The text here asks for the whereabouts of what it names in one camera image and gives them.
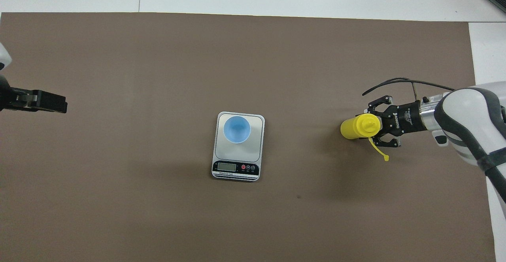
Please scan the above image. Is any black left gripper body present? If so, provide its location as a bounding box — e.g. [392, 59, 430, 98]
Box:
[0, 75, 28, 112]

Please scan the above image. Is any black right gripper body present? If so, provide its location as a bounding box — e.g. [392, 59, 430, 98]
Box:
[385, 100, 426, 136]

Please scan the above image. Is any yellow squeeze seasoning bottle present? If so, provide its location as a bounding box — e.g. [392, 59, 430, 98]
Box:
[340, 114, 390, 162]

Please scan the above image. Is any light blue plastic cup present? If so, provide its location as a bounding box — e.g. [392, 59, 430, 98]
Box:
[223, 116, 251, 144]

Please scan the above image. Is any silver digital kitchen scale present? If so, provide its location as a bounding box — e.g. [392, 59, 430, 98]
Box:
[211, 111, 265, 182]

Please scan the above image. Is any brown table mat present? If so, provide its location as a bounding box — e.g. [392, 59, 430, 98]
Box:
[0, 12, 497, 262]

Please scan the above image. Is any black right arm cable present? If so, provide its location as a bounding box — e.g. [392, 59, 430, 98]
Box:
[362, 78, 456, 97]

